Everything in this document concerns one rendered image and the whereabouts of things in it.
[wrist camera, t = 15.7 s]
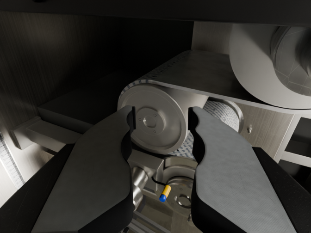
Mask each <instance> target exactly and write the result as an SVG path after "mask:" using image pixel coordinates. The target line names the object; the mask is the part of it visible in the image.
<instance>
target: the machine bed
mask: <svg viewBox="0 0 311 233"><path fill-rule="evenodd" d="M122 68H123V59H122V46H121V33H120V20H119V17H103V16H85V15H68V14H50V13H33V12H7V11H0V131H1V133H2V135H3V137H4V139H5V141H6V143H7V145H8V147H9V149H10V151H11V153H12V155H13V157H14V159H15V161H16V163H17V165H18V167H19V169H20V171H21V173H22V175H23V177H24V179H25V181H26V182H27V181H28V180H29V179H30V178H31V177H32V176H33V175H34V174H35V173H36V172H37V171H38V170H39V169H40V168H42V167H43V166H44V165H45V164H46V163H47V162H48V161H49V158H48V155H47V151H49V150H50V149H48V148H46V147H43V146H41V145H39V144H36V143H33V144H32V145H30V146H28V147H27V148H25V149H24V150H20V149H19V148H18V146H17V144H16V142H15V140H14V138H13V136H12V133H11V131H10V129H12V128H14V127H16V126H18V125H20V124H22V123H24V122H26V121H28V120H30V119H32V118H34V117H36V116H39V117H40V114H39V111H38V108H37V107H38V106H40V105H42V104H45V103H47V102H49V101H51V100H53V99H56V98H57V97H60V96H62V95H64V94H66V93H68V92H71V91H73V90H75V89H77V88H79V87H82V86H84V85H86V84H88V83H91V82H93V81H95V80H97V79H99V78H102V77H104V76H106V75H108V74H111V73H113V72H115V71H117V70H119V69H122ZM16 191H17V190H16V188H15V186H14V184H13V183H12V181H11V179H10V177H9V176H8V174H7V172H6V170H5V168H4V166H3V165H2V163H1V161H0V208H1V206H2V205H3V204H4V203H5V202H6V201H7V200H8V199H9V198H10V197H11V196H12V195H13V194H14V193H15V192H16Z"/></svg>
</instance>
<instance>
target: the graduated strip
mask: <svg viewBox="0 0 311 233"><path fill-rule="evenodd" d="M0 161H1V163H2V165H3V166H4V168H5V170H6V172H7V174H8V176H9V177H10V179H11V181H12V183H13V184H14V186H15V188H16V190H18V189H19V188H20V187H21V186H22V185H24V184H25V183H26V181H25V179H24V177H23V175H22V173H21V171H20V169H19V167H18V165H17V163H16V161H15V159H14V157H13V155H12V153H11V151H10V149H9V147H8V145H7V143H6V141H5V139H4V137H3V135H2V133H1V131H0Z"/></svg>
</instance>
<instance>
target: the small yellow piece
mask: <svg viewBox="0 0 311 233"><path fill-rule="evenodd" d="M151 178H152V180H153V181H154V182H155V183H157V184H161V185H163V186H165V187H164V189H163V191H162V193H161V195H160V197H159V200H160V201H161V202H165V200H166V198H167V197H168V195H169V192H170V190H171V187H170V186H169V185H166V184H165V183H162V182H158V181H156V180H155V179H154V177H151Z"/></svg>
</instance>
